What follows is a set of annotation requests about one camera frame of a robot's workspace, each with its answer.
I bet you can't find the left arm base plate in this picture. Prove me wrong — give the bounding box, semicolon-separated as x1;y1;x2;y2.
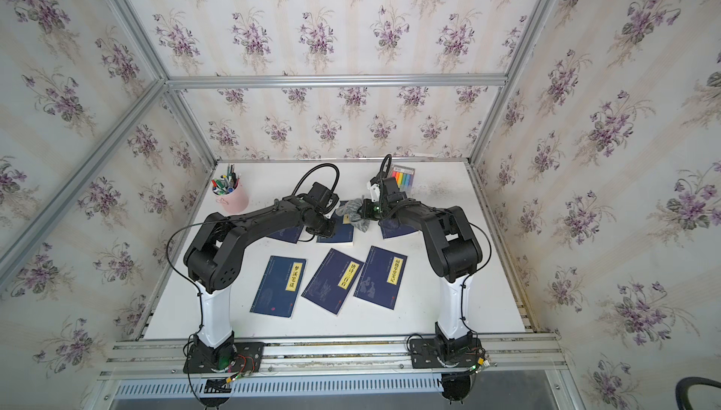
183;341;266;374

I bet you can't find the pink pen cup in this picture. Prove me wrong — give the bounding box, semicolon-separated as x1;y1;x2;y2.
211;163;249;215

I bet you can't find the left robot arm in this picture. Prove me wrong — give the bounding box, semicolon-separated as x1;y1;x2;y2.
183;193;339;350

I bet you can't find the blue book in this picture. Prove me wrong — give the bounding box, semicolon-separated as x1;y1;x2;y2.
250;255;306;318
354;246;407;310
379;220;417;239
302;249;364;315
317;201;355;246
268;227;303;244

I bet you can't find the grey striped cleaning cloth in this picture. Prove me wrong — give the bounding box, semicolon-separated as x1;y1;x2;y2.
335;198;371;233

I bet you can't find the aluminium rail frame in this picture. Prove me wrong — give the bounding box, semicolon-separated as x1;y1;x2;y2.
96;333;578;408

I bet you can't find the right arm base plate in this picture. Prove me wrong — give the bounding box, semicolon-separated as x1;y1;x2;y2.
406;334;486;370

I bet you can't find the clear box of highlighters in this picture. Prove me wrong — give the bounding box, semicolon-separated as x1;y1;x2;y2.
391;165;415;193

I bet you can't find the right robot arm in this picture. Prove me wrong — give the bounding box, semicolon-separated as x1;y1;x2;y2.
358;199;493;363

